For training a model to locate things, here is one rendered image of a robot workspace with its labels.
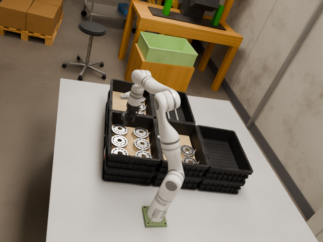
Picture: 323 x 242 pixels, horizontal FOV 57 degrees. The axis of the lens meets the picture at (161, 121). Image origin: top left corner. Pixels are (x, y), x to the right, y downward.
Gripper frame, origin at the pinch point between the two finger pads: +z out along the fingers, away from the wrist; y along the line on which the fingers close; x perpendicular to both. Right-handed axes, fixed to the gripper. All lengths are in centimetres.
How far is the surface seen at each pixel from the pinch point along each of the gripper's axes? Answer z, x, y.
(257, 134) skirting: 94, -44, 231
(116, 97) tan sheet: 17, 37, 31
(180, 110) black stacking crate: 17, -1, 65
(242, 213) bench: 30, -81, 30
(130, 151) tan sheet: 17.1, -8.1, -1.5
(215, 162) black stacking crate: 17, -49, 39
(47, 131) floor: 100, 104, 27
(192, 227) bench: 30, -64, -4
